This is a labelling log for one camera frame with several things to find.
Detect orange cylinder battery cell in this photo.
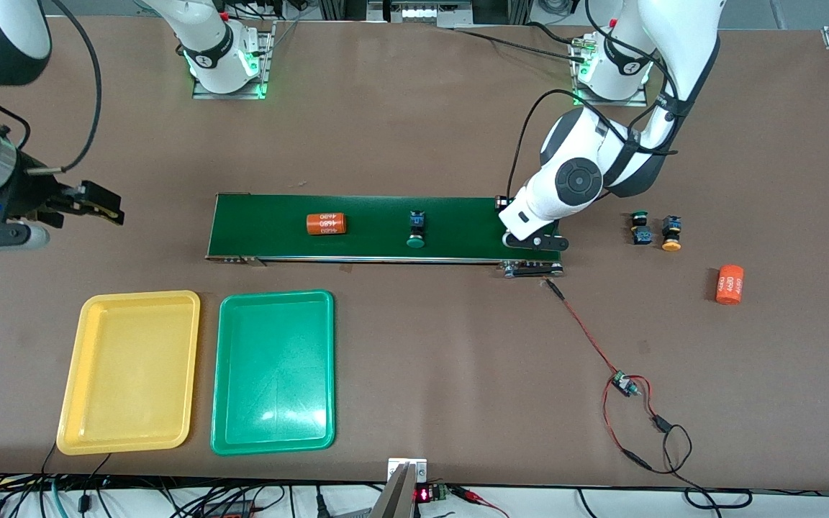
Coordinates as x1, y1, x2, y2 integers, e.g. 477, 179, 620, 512
715, 265, 745, 306
307, 212, 348, 237

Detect green conveyor belt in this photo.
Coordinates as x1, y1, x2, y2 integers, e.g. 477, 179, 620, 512
205, 193, 565, 278

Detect yellow plastic tray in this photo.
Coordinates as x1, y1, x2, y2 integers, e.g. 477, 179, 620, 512
56, 290, 201, 456

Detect small speed controller module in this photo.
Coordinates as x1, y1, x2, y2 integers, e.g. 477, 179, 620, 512
610, 371, 643, 399

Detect green plastic tray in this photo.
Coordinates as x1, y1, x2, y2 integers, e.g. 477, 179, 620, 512
210, 289, 335, 456

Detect red clip test leads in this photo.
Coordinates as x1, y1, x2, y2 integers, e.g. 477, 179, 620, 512
450, 486, 510, 518

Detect orange and black device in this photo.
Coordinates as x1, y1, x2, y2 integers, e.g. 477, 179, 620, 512
202, 499, 261, 518

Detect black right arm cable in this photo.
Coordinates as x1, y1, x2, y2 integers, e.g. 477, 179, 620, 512
26, 0, 103, 175

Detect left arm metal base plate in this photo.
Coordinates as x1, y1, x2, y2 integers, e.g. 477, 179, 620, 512
571, 32, 649, 107

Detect red and black wire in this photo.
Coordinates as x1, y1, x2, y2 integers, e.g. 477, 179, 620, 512
544, 278, 693, 476

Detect black cable on table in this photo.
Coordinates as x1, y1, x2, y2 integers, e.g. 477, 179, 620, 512
449, 27, 592, 65

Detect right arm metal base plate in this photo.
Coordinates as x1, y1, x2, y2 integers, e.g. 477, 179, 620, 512
191, 20, 275, 100

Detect metal frame with light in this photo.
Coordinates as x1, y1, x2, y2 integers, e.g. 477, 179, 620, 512
317, 0, 530, 29

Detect black cable bundle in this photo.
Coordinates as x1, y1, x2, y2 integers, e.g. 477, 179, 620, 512
0, 439, 386, 518

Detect black looped power cable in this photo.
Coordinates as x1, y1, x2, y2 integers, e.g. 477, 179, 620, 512
623, 414, 753, 510

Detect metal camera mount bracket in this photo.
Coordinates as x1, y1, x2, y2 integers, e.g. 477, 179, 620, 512
371, 458, 428, 518

